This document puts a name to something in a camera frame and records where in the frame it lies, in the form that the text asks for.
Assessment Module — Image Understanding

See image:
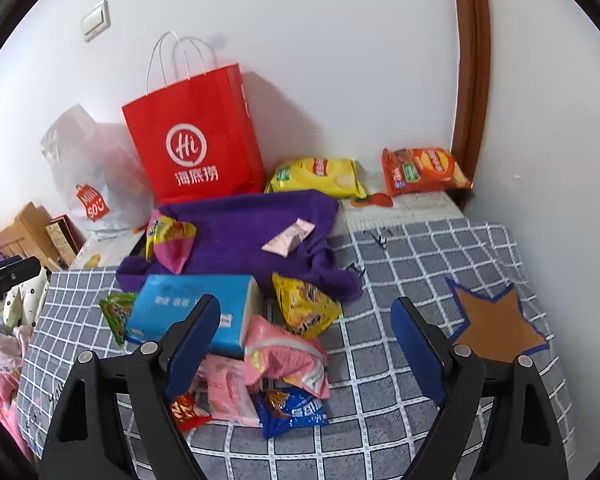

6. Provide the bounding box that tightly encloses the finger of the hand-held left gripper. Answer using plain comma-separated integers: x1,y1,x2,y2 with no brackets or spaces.
0,255,39,307

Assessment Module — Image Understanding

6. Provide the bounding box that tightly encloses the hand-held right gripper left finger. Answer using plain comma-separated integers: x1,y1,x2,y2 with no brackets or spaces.
39,294,222,480

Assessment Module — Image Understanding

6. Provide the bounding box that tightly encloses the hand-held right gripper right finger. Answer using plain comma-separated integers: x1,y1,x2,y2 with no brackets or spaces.
390,296,568,480

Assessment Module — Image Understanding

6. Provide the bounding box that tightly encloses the blue tissue pack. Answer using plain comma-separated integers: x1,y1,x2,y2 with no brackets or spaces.
126,274,265,358

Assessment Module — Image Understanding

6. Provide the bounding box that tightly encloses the pale pink snack packet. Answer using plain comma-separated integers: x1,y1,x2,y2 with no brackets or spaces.
197,354,263,428

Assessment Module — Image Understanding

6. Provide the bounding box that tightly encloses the red snack packet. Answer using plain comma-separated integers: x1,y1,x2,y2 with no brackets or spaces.
170,390,213,433

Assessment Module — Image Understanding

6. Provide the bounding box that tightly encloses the green snack packet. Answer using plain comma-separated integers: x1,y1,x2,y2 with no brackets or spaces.
99,292,140,347

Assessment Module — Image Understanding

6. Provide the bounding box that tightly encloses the large pink snack packet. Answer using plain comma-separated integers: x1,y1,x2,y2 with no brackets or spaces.
244,314,332,400

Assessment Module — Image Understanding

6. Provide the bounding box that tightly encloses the small pink candy packet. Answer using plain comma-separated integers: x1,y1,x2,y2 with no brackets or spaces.
261,218,316,254

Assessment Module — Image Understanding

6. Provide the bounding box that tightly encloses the white floral cloth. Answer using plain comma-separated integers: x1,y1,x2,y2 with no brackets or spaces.
2,265,51,331

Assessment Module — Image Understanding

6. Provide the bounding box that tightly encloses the wooden furniture piece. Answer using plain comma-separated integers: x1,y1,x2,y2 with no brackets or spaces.
0,202,76,273

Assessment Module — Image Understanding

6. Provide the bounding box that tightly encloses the patterned gift box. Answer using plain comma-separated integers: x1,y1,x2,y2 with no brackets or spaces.
45,215,87,267

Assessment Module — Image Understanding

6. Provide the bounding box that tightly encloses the grey checked blanket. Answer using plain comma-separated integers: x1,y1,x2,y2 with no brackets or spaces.
16,217,576,480

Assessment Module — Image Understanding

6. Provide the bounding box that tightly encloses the pink clothing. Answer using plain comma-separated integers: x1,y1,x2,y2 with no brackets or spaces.
0,325,36,461

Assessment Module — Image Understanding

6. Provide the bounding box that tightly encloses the white box with yellow print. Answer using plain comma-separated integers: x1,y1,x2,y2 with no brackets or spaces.
70,230,148,272

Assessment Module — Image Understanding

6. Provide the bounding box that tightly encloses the yellow and pink snack packet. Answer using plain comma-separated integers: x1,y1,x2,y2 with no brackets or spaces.
145,210,198,275

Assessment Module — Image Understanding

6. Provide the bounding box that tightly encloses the yellow noodle snack packet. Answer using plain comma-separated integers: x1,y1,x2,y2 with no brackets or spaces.
271,272,342,338

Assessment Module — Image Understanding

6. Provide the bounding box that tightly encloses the blue snack packet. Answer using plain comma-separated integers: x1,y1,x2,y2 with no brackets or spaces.
256,386,330,441

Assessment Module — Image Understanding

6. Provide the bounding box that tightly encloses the purple cloth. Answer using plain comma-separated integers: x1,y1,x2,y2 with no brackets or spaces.
116,189,363,303

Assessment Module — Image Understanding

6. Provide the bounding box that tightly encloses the white plastic shopping bag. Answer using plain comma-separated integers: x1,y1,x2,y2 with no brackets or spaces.
40,104,153,233

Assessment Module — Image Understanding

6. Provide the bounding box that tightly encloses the white fringed mat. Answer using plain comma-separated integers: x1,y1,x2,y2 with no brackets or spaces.
337,189,468,233

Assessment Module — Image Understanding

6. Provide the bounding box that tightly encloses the orange chips bag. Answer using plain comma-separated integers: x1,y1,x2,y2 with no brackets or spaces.
381,147,473,197

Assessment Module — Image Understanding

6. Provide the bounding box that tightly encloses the yellow chips bag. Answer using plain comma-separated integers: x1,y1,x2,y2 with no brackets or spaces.
264,156,368,200

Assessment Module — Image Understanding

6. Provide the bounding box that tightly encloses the red paper bag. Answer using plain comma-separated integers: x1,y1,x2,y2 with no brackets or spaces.
121,30,266,206

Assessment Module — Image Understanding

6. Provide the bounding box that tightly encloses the white wall switch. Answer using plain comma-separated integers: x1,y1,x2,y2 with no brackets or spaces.
80,0,112,43

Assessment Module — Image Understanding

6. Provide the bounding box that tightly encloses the brown wooden door frame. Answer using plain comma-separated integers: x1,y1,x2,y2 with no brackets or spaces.
449,0,492,191

